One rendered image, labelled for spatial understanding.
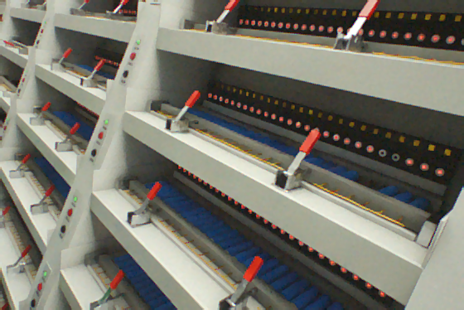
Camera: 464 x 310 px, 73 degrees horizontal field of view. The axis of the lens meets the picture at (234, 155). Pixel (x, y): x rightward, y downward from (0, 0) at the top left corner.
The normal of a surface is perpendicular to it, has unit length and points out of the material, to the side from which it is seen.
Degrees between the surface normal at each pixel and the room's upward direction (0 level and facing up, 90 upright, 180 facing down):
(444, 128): 90
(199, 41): 108
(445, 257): 90
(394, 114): 90
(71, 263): 90
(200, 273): 18
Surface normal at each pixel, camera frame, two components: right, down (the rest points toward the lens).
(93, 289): 0.19, -0.94
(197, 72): 0.69, 0.33
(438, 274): -0.61, -0.22
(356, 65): -0.70, 0.07
